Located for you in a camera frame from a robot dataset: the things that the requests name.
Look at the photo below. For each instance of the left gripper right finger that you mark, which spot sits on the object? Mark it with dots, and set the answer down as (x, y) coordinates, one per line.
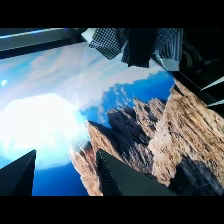
(126, 181)

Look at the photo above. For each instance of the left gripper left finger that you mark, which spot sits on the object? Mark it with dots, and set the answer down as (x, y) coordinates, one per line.
(20, 176)

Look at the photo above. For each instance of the checked shirt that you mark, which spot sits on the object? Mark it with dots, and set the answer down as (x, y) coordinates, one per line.
(108, 41)

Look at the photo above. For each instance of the black garment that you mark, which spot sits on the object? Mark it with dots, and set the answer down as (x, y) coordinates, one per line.
(141, 46)

